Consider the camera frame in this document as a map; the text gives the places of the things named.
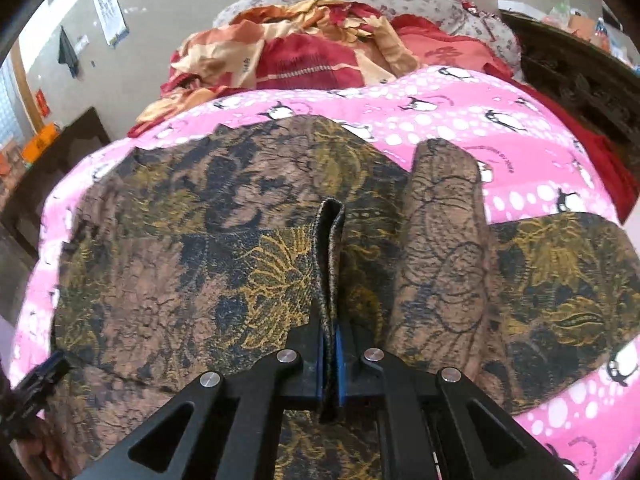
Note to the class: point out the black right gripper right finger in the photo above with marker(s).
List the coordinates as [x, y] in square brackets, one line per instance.
[434, 425]

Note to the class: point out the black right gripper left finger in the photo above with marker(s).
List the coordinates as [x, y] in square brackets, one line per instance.
[224, 426]

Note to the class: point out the brown batik patterned garment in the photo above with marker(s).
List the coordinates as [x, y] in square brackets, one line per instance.
[205, 256]

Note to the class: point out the person's left hand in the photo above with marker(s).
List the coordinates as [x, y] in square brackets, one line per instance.
[39, 453]

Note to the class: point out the dark wooden side table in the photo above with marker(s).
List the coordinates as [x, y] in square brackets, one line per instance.
[21, 214]

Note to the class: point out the orange box on table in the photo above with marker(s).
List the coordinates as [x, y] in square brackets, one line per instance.
[35, 147]

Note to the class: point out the pink penguin bed sheet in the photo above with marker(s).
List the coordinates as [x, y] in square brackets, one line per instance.
[531, 166]

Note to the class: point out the red sheet under pink sheet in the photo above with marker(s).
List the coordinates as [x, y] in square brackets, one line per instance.
[621, 185]

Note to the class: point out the red orange floral blanket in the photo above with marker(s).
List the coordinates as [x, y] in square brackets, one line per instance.
[314, 44]

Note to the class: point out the dark cloth hanging on wall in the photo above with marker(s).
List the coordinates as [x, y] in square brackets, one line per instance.
[66, 54]

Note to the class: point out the white wall poster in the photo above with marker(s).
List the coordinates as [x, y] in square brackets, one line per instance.
[112, 21]

